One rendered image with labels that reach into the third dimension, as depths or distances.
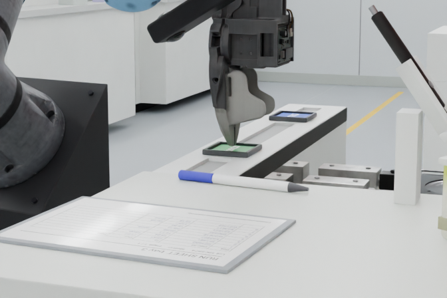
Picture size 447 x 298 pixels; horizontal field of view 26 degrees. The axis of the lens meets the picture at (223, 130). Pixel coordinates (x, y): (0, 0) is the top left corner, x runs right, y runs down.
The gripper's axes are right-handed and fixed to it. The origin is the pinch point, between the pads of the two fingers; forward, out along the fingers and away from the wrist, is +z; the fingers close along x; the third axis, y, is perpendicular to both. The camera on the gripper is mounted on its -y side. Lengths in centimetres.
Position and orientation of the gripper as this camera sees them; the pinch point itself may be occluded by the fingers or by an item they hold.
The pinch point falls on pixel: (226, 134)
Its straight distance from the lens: 114.6
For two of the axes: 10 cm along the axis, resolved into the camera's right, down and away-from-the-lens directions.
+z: 0.0, 9.8, 1.7
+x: 3.4, -1.6, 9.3
